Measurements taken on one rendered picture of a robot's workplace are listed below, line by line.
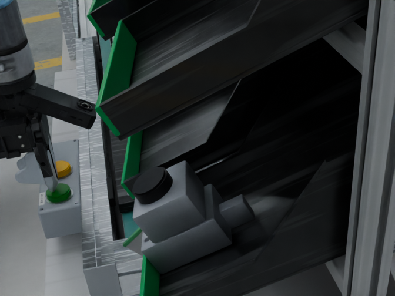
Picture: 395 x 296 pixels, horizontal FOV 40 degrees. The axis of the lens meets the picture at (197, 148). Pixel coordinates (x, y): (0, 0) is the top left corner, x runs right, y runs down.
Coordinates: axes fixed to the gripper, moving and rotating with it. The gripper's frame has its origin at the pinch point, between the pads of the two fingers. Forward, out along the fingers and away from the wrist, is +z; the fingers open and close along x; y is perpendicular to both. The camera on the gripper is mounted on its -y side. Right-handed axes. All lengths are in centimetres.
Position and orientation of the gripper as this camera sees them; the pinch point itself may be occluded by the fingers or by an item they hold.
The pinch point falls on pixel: (55, 183)
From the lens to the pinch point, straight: 92.1
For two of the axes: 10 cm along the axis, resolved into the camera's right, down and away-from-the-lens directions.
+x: 2.0, 5.3, -8.3
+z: 0.8, 8.3, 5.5
